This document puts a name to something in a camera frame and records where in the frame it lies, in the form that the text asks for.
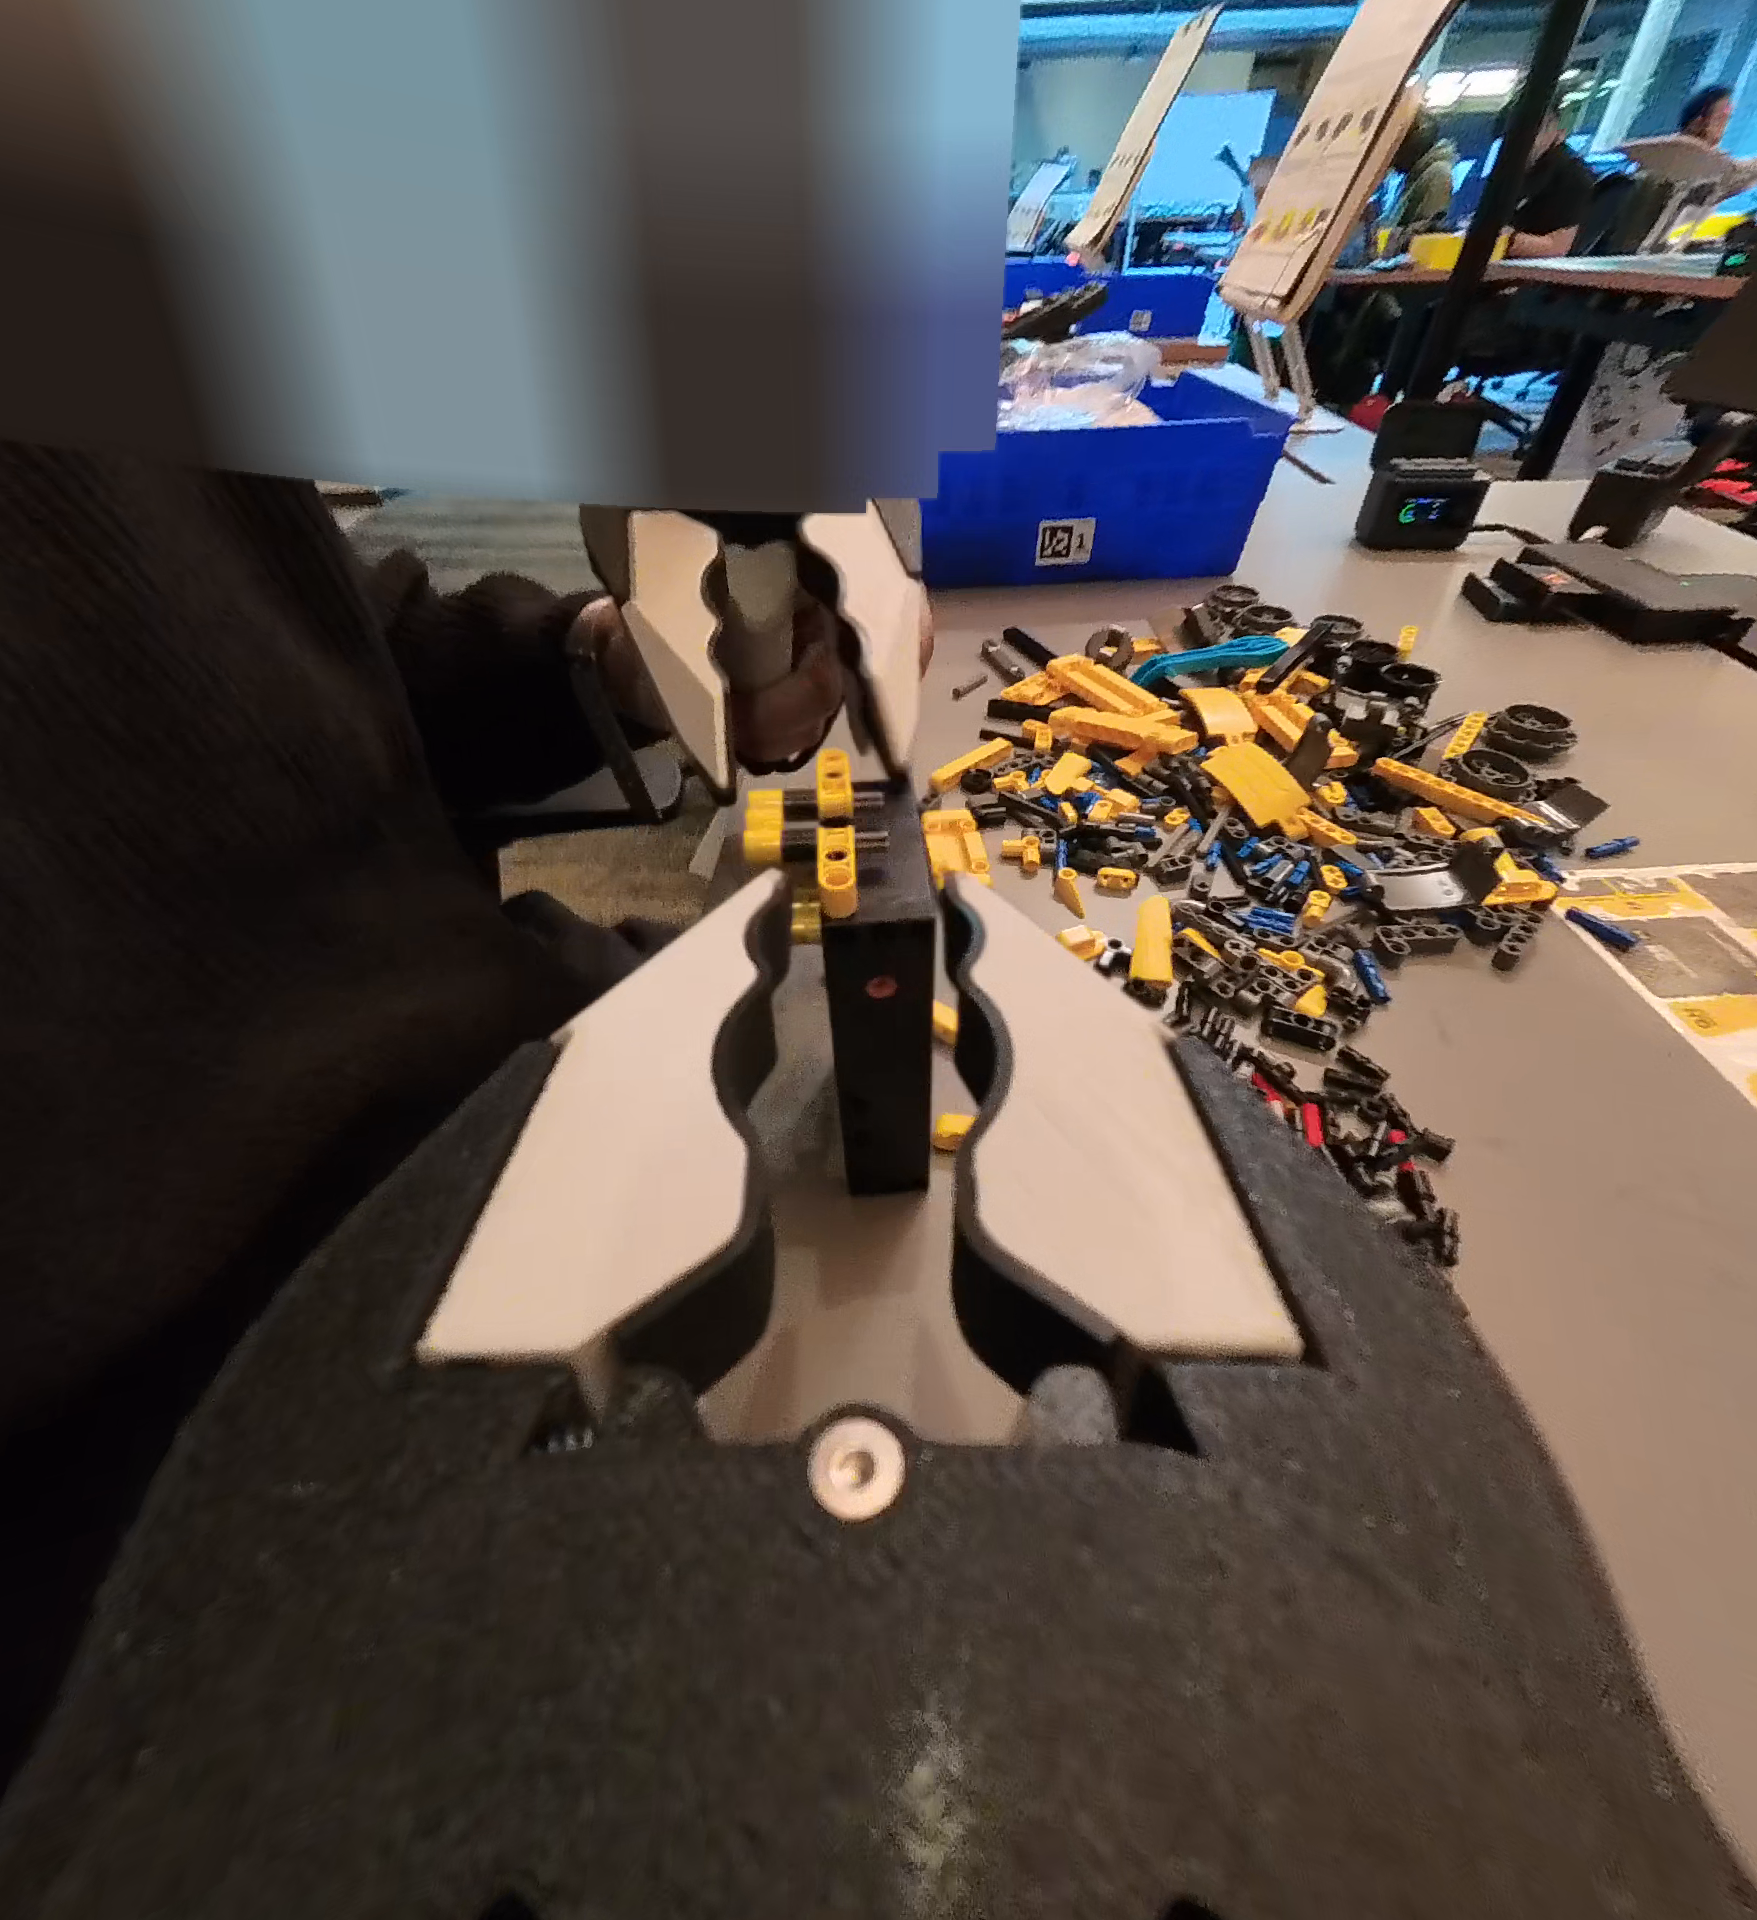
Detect pile of plastic building pieces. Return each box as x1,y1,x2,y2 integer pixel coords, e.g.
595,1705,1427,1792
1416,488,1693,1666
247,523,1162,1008
920,582,1639,1052

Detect yellow black instruction sheet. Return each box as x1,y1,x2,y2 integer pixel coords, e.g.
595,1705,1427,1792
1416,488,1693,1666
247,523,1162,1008
1559,859,1757,1187

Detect person's black sweater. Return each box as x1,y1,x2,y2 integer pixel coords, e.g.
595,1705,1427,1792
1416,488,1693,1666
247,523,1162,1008
0,432,699,1891

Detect blue plastic bin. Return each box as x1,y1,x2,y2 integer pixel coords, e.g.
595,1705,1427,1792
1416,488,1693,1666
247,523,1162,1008
920,367,1292,591

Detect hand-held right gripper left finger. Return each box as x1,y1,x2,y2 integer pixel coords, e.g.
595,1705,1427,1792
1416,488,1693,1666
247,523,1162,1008
414,867,802,1399

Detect yellow brick assembly black pins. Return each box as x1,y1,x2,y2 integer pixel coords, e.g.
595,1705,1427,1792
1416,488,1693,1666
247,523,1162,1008
742,747,902,923

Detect tall cardboard sign board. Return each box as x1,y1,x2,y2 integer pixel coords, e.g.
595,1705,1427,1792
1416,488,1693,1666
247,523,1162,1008
1219,0,1469,327
1063,0,1226,260

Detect person's left forearm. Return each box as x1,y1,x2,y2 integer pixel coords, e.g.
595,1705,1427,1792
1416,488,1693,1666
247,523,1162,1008
366,547,626,818

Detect pile of black red pins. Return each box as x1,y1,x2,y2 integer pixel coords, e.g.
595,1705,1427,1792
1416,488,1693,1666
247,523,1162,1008
1169,1013,1464,1264

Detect black device with lit display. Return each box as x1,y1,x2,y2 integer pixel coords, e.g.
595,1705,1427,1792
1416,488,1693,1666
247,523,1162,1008
1354,442,1496,550

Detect person's left hand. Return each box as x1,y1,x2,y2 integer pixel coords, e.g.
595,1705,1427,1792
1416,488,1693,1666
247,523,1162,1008
732,608,856,771

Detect black rectangular block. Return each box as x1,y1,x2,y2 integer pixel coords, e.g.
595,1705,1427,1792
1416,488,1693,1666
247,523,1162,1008
820,804,942,1198

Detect black flat device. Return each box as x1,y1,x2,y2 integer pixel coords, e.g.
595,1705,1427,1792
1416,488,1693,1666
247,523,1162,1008
1460,541,1757,648

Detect black slanted pole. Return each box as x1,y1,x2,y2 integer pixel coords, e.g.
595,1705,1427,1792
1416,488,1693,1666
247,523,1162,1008
1417,0,1594,409

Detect small black stand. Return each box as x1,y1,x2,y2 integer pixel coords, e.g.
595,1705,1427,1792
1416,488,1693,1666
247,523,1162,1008
1567,456,1706,550

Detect clear plastic bag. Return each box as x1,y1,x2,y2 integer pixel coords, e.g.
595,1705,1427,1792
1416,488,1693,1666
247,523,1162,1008
1000,337,1167,432

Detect background work desk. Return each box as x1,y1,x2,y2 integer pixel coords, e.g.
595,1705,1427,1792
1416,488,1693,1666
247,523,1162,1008
1328,246,1757,471

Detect teal curved beam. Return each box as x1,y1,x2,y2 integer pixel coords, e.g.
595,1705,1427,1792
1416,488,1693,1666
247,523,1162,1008
1127,632,1292,685

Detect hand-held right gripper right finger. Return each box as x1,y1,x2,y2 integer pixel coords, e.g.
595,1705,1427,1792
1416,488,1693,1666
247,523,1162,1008
936,874,1305,1407

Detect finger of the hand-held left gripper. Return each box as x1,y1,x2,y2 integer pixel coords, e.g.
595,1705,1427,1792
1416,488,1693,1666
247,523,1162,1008
624,510,740,801
800,505,936,784

